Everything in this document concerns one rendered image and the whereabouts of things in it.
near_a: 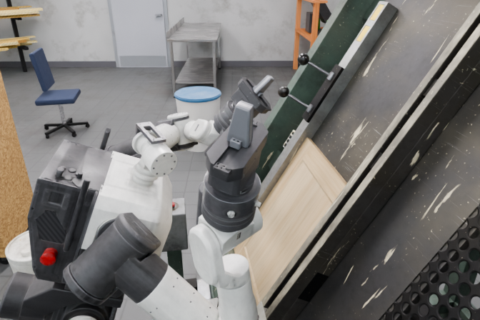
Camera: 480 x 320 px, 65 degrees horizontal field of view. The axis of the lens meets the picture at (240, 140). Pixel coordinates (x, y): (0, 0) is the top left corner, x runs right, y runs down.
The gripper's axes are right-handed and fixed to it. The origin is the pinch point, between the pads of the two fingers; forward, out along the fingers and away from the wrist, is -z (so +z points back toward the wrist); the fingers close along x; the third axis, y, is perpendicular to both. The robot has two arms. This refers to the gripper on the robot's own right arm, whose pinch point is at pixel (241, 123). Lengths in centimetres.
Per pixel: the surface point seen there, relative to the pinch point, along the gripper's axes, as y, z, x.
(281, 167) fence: -3, 54, 55
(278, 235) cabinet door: 5, 61, 35
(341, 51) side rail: 1, 26, 96
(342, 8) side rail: -4, 12, 98
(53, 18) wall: -591, 288, 481
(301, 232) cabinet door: 11, 52, 32
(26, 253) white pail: -124, 162, 32
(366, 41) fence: 9, 13, 76
